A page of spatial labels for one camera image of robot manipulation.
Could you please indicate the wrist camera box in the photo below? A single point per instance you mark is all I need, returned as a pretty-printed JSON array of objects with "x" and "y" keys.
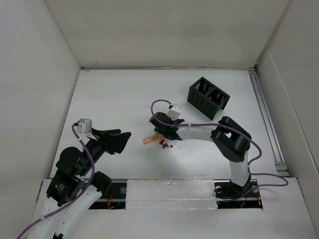
[
  {"x": 84, "y": 126},
  {"x": 173, "y": 112}
]

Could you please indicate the black two-compartment pen holder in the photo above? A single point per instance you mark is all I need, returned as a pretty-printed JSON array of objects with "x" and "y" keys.
[{"x": 207, "y": 97}]

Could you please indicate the aluminium rail right side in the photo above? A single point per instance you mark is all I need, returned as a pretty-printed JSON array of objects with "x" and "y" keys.
[{"x": 278, "y": 157}]

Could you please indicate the orange highlighter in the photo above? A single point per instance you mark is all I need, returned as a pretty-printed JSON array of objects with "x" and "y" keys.
[{"x": 150, "y": 139}]

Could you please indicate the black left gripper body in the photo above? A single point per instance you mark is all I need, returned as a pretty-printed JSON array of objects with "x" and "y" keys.
[{"x": 98, "y": 147}]

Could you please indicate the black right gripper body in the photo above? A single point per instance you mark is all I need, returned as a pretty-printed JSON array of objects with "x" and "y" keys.
[{"x": 164, "y": 132}]

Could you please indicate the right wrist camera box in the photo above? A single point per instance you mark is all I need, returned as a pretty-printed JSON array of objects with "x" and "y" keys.
[{"x": 173, "y": 112}]

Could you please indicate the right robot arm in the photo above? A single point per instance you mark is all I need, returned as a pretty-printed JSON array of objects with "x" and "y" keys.
[{"x": 230, "y": 138}]

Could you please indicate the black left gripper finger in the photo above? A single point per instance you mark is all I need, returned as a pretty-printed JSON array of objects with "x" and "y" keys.
[
  {"x": 110, "y": 132},
  {"x": 119, "y": 140}
]

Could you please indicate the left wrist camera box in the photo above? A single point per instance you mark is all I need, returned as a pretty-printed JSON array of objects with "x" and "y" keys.
[{"x": 84, "y": 126}]

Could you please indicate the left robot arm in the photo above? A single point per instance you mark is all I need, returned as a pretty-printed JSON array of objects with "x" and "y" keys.
[{"x": 76, "y": 184}]

